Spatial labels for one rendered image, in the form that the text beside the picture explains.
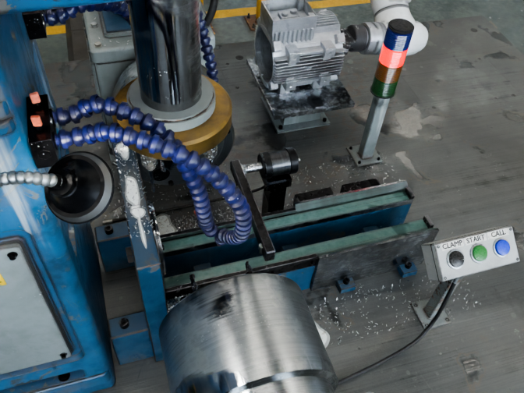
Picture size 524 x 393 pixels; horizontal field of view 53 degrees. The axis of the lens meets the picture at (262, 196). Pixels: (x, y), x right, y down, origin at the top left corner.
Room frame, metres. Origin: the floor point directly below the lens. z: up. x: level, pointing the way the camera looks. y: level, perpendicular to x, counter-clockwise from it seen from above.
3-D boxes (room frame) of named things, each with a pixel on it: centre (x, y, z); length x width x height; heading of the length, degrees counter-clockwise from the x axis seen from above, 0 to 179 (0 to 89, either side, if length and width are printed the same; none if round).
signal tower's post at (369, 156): (1.11, -0.28, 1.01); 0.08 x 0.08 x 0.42; 22
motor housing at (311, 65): (1.29, -0.06, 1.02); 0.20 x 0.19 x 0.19; 112
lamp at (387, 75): (1.11, -0.28, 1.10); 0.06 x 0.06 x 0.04
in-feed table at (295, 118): (1.28, -0.08, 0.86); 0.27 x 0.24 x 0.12; 22
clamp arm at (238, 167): (0.70, 0.02, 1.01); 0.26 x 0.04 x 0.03; 22
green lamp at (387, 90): (1.11, -0.28, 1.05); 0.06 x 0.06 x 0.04
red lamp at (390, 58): (1.11, -0.28, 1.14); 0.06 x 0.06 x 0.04
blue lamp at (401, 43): (1.11, -0.28, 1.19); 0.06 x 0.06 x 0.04
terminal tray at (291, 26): (1.27, -0.02, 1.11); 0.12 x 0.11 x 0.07; 112
